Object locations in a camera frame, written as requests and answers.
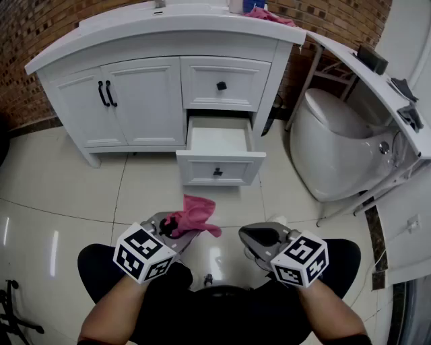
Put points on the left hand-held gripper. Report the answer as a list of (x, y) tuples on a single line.
[(141, 256)]

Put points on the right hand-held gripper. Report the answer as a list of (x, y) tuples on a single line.
[(303, 259)]

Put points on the pink cloth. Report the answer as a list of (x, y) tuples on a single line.
[(197, 212)]

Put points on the white drawer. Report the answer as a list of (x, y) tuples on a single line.
[(219, 138), (205, 84)]

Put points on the person's right forearm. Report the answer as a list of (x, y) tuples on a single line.
[(330, 306)]

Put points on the person's left forearm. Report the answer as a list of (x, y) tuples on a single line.
[(114, 306)]

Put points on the black square drawer knob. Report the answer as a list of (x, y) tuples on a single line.
[(221, 86), (217, 172)]

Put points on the white closed drawer front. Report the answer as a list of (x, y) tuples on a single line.
[(205, 84)]

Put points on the person's right white shoe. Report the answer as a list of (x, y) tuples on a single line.
[(277, 219)]

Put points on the small metal fitting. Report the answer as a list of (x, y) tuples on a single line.
[(208, 279)]

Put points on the person's black trousers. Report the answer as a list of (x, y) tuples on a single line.
[(101, 266)]

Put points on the person's black shirt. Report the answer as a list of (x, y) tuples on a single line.
[(229, 313)]

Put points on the white toilet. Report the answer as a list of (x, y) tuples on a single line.
[(330, 158)]

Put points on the white cabinet door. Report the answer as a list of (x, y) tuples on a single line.
[(81, 111), (148, 101)]

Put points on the chrome toilet flush button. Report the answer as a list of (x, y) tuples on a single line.
[(384, 147)]

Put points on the white vanity cabinet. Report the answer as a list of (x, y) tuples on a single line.
[(161, 44)]

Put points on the dark grey crumpled item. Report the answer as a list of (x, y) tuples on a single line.
[(411, 116), (402, 88)]

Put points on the white metal-legged table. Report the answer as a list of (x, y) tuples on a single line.
[(363, 70)]

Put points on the black box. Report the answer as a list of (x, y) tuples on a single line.
[(372, 59)]

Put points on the crumpled pink rag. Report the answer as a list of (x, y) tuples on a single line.
[(266, 17)]

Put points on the chrome faucet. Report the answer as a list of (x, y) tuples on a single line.
[(160, 3)]

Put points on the white container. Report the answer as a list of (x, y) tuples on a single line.
[(236, 6)]

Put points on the blue container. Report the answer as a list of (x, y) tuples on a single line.
[(254, 4)]

